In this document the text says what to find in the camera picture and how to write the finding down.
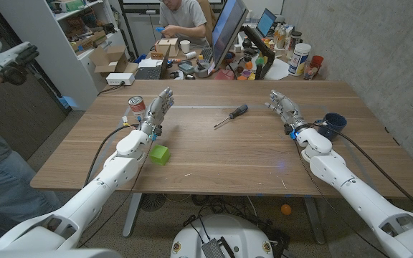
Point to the brown chair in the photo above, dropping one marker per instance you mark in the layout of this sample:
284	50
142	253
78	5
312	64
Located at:
208	14

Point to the jar with black lid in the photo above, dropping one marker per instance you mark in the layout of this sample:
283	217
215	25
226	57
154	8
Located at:
295	39

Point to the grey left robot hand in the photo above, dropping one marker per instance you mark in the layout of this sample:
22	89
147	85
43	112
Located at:
154	114

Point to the black laptop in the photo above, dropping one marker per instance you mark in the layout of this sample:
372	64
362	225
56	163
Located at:
151	72

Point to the white canister blue label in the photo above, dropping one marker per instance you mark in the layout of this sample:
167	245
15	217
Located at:
299	59

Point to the green block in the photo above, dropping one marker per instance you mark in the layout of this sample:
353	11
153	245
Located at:
160	155

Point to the grey power adapter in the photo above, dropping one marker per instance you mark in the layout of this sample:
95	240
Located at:
213	249

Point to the red pouch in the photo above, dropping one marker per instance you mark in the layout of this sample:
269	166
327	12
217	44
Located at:
224	74

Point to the black keyboard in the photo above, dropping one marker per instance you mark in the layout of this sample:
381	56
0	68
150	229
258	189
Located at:
206	54

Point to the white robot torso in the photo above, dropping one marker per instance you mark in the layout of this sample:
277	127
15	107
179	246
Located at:
48	253

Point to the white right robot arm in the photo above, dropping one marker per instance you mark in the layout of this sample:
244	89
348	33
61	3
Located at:
364	200

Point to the blue handheld device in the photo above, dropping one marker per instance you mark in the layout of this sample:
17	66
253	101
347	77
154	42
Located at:
160	29

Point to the large black monitor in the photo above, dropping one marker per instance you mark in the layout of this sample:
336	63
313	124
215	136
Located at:
228	28

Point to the printed cardboard box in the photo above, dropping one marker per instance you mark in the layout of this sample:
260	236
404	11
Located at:
90	41

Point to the open cardboard box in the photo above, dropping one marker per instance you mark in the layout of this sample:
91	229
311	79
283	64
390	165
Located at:
111	59

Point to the green box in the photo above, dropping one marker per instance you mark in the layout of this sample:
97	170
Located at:
73	5

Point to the round black floor fan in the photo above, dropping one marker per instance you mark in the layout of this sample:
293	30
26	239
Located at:
152	202

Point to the dark blue cup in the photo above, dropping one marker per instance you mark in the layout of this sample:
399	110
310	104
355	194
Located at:
336	121

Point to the white shelf unit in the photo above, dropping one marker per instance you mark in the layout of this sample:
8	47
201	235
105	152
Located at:
48	53

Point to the seated person grey shirt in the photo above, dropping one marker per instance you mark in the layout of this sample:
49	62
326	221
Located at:
186	16

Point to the white roll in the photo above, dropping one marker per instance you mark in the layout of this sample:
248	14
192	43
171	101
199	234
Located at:
190	55

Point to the white paper cup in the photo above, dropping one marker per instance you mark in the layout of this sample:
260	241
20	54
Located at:
185	46

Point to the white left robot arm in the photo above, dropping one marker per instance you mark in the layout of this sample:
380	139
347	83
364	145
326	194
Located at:
95	193

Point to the small cardboard box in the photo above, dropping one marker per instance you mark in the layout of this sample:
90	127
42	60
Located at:
166	46

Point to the black white motion glove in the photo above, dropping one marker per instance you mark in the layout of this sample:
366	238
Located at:
5	59

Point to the orange ball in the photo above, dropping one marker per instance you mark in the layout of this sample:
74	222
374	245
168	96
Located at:
286	209

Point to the grey table leg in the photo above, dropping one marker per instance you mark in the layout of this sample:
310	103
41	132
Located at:
132	215
314	220

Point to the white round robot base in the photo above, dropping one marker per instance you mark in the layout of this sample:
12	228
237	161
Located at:
235	233

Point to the grey tape roll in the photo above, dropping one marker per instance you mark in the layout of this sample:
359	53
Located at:
202	71

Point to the red soda can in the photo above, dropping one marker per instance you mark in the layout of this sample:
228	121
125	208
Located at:
137	105

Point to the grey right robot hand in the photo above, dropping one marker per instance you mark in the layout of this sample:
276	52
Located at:
289	111

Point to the clear bottle yellow label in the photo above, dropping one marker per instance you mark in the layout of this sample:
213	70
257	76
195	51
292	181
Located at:
284	37
277	36

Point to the white power box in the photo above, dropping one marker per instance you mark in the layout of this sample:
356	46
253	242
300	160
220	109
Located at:
119	79

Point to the laptop with blue screen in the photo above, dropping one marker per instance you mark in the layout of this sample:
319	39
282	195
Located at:
265	22

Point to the standing person in jeans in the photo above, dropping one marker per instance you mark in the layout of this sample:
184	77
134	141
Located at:
5	179

